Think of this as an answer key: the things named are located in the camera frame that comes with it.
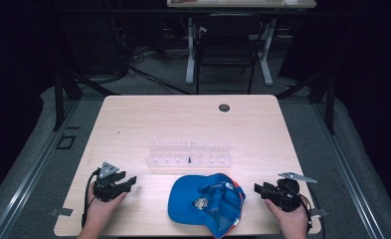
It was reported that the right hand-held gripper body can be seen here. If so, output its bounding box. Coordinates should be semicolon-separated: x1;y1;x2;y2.
266;171;318;213

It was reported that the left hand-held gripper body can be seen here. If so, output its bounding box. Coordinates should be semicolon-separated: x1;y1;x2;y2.
93;161;127;203

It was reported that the blue baseball cap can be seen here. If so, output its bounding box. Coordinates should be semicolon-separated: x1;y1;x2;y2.
167;172;247;239

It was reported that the person's left hand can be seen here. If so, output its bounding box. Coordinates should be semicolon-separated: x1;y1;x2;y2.
85;182;128;233

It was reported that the person's right hand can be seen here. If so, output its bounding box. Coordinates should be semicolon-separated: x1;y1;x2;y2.
264;198;310;237

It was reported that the grey tape piece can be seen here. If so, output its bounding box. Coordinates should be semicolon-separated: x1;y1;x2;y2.
49;207;75;218
310;207;329;219

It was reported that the black tape square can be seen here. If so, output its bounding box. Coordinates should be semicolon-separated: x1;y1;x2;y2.
55;133;77;150

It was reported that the clear acrylic peg rack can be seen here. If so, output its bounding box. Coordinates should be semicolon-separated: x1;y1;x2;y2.
144;140;233;168

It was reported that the black chair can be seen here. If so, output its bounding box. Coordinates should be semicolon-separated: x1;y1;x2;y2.
194;13;265;96

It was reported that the white desk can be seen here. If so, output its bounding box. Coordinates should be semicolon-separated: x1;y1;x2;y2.
166;0;317;87

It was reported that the black cable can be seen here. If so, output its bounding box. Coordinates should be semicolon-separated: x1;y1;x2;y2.
295;184;316;233
81;168;101;229

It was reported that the metal floor rail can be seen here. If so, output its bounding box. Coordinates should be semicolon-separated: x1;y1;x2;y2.
310;101;388;239
0;99;82;239

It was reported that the black metal frame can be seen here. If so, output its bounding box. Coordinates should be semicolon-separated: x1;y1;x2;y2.
53;29;121;132
276;71;337;135

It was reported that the bundle of floor cables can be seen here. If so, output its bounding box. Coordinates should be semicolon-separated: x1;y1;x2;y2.
109;19;194;96

